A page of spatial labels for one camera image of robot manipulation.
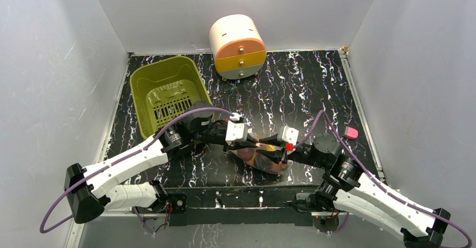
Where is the peach toy fruit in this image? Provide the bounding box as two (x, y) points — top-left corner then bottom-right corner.
(265, 163), (289, 174)

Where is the dark red toy fruit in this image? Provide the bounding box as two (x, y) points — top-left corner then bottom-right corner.
(237, 148), (256, 162)

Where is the clear zip bag orange zipper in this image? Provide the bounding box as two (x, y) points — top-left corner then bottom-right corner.
(231, 144), (277, 172)

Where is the olive green plastic basket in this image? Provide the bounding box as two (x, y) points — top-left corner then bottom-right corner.
(130, 56), (212, 139)

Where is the yellow toy banana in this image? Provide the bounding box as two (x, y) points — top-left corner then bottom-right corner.
(247, 153), (260, 168)

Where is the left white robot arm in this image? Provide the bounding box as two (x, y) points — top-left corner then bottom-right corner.
(65, 100), (258, 224)

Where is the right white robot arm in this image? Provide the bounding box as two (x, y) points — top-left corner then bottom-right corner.
(258, 133), (451, 247)

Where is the pink small object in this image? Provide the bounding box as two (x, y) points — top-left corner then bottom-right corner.
(344, 126), (359, 140)

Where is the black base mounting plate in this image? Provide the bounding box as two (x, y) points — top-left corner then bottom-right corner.
(166, 185), (322, 226)

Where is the white cylindrical drawer cabinet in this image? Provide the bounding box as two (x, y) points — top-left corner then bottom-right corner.
(209, 14), (267, 81)

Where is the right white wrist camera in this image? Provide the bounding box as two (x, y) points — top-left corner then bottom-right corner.
(277, 126), (299, 154)

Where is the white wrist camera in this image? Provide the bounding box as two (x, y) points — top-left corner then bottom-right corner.
(225, 113), (248, 145)
(277, 126), (299, 154)

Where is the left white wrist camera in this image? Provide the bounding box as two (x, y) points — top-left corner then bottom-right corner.
(225, 113), (248, 145)

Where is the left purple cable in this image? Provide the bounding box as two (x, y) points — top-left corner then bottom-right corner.
(39, 107), (242, 235)

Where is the purple cable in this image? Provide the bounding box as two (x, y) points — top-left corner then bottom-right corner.
(39, 107), (242, 235)
(291, 109), (473, 248)

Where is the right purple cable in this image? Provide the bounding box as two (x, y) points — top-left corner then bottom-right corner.
(291, 109), (473, 248)

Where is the aluminium frame rail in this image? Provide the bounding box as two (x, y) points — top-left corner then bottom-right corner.
(70, 189), (419, 248)

